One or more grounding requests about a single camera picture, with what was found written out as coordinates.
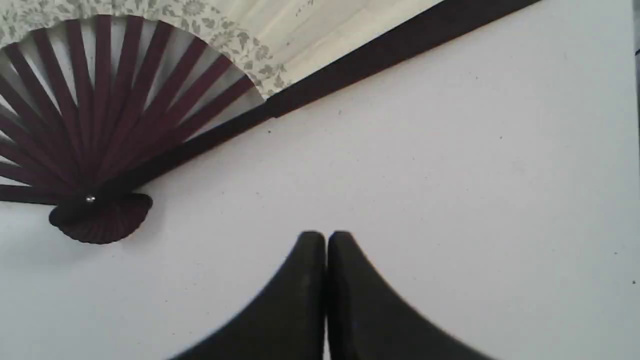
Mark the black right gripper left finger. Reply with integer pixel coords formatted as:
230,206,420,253
176,231,326,360

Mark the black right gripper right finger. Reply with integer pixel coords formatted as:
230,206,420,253
327,231,487,360

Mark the cream paper folding fan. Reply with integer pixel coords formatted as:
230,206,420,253
0,0,533,245

